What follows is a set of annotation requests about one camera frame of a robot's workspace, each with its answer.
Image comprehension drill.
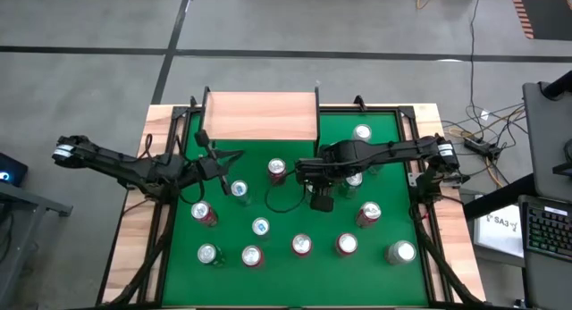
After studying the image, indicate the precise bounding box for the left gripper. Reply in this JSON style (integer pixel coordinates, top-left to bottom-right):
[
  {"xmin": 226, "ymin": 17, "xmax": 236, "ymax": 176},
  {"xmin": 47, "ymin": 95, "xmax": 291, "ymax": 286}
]
[{"xmin": 196, "ymin": 144, "xmax": 246, "ymax": 197}]

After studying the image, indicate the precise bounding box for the slim blue beverage can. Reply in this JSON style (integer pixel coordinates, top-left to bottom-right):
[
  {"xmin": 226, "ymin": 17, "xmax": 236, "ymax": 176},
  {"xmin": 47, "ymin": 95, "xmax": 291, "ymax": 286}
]
[
  {"xmin": 251, "ymin": 216, "xmax": 272, "ymax": 240},
  {"xmin": 230, "ymin": 179, "xmax": 252, "ymax": 207}
]

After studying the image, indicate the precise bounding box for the green Sprite can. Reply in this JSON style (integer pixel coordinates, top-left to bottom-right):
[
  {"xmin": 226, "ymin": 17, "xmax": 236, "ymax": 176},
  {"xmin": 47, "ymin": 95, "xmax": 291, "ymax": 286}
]
[
  {"xmin": 341, "ymin": 172, "xmax": 364, "ymax": 199},
  {"xmin": 197, "ymin": 242, "xmax": 227, "ymax": 269}
]

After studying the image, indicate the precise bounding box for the silver beverage can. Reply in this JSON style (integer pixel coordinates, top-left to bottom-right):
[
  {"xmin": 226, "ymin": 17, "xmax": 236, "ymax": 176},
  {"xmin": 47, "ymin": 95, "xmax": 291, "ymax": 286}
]
[{"xmin": 383, "ymin": 239, "xmax": 418, "ymax": 266}]

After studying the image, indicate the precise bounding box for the red Star Wars Coca-Cola can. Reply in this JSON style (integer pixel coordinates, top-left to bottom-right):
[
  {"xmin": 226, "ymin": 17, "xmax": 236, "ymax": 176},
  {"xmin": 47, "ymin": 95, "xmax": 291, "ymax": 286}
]
[
  {"xmin": 266, "ymin": 157, "xmax": 289, "ymax": 186},
  {"xmin": 190, "ymin": 200, "xmax": 220, "ymax": 228}
]

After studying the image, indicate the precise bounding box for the white and red can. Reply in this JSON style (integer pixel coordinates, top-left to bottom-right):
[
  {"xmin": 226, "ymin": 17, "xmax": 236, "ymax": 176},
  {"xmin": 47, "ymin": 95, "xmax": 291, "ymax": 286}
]
[{"xmin": 351, "ymin": 123, "xmax": 374, "ymax": 145}]

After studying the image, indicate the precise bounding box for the orange Fanta can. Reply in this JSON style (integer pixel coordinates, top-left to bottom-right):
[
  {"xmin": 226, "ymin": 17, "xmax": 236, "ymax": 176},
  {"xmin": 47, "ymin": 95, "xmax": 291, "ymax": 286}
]
[
  {"xmin": 290, "ymin": 232, "xmax": 314, "ymax": 258},
  {"xmin": 334, "ymin": 231, "xmax": 359, "ymax": 258},
  {"xmin": 240, "ymin": 245, "xmax": 265, "ymax": 269}
]

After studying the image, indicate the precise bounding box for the green table mat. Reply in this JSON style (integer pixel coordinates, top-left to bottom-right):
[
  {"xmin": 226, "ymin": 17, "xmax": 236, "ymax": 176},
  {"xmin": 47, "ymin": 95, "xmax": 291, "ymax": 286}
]
[{"xmin": 161, "ymin": 112, "xmax": 430, "ymax": 307}]

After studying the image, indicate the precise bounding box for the black power strip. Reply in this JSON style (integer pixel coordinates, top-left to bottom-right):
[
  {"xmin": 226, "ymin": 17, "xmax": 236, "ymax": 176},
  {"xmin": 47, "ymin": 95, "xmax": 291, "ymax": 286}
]
[{"xmin": 463, "ymin": 137, "xmax": 502, "ymax": 159}]

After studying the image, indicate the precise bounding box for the black desk beam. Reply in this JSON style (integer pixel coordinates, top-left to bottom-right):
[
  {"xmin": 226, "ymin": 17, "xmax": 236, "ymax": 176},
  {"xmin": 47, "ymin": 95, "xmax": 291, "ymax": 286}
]
[{"xmin": 462, "ymin": 172, "xmax": 537, "ymax": 221}]

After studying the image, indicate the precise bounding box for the white SA3 sign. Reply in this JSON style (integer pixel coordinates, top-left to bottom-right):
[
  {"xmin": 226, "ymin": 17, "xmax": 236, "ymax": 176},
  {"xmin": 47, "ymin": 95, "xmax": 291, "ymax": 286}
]
[{"xmin": 472, "ymin": 204, "xmax": 525, "ymax": 259}]

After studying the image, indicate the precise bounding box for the grey side table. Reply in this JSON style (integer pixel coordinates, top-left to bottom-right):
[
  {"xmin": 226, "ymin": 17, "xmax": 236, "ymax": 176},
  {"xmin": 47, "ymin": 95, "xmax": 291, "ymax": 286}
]
[{"xmin": 0, "ymin": 180, "xmax": 75, "ymax": 310}]

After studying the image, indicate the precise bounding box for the black computer with blue light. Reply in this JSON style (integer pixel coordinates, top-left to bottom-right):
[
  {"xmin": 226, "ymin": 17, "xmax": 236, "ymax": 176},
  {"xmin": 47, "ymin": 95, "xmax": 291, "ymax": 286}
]
[{"xmin": 0, "ymin": 151, "xmax": 29, "ymax": 189}]

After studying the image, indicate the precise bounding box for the grey desk panel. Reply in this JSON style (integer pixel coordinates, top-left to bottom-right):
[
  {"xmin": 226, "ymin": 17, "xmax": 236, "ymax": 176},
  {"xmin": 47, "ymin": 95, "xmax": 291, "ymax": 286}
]
[{"xmin": 521, "ymin": 80, "xmax": 572, "ymax": 203}]

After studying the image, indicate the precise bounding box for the black mat with orange stripes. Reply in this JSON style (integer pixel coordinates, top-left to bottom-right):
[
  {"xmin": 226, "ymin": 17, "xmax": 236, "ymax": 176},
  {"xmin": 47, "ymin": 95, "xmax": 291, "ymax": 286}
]
[{"xmin": 508, "ymin": 0, "xmax": 572, "ymax": 41}]

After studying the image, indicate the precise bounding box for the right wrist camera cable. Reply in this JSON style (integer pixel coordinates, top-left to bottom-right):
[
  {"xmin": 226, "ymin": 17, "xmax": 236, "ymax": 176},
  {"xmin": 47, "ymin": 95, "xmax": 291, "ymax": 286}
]
[{"xmin": 264, "ymin": 169, "xmax": 314, "ymax": 214}]

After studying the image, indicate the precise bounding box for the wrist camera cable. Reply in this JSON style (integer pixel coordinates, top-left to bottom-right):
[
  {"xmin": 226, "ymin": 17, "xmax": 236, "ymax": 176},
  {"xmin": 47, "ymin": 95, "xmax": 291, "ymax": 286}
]
[
  {"xmin": 178, "ymin": 178, "xmax": 206, "ymax": 206},
  {"xmin": 264, "ymin": 169, "xmax": 314, "ymax": 214}
]

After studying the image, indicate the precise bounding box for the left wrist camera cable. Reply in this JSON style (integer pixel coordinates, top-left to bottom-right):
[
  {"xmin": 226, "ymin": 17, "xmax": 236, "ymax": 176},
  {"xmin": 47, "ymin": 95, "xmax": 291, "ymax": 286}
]
[{"xmin": 178, "ymin": 178, "xmax": 206, "ymax": 206}]

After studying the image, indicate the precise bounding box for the wooden shelf with black frame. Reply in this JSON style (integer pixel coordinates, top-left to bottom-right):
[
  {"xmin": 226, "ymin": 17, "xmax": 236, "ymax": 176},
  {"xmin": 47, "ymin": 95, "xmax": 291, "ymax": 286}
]
[{"xmin": 196, "ymin": 85, "xmax": 322, "ymax": 158}]

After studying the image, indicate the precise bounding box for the black aluminium table frame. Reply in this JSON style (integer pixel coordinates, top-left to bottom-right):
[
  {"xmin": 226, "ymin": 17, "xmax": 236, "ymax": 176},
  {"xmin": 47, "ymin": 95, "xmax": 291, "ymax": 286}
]
[{"xmin": 96, "ymin": 95, "xmax": 486, "ymax": 310}]

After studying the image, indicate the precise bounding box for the black cable bundle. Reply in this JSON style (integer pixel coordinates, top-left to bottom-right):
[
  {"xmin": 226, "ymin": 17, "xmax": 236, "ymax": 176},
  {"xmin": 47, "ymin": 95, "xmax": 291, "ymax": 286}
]
[
  {"xmin": 106, "ymin": 197, "xmax": 178, "ymax": 307},
  {"xmin": 408, "ymin": 202, "xmax": 486, "ymax": 307}
]

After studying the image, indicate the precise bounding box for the long black floor cable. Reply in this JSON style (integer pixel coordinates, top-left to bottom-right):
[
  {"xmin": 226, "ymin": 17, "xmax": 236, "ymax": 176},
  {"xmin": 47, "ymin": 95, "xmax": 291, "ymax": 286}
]
[{"xmin": 468, "ymin": 0, "xmax": 483, "ymax": 139}]

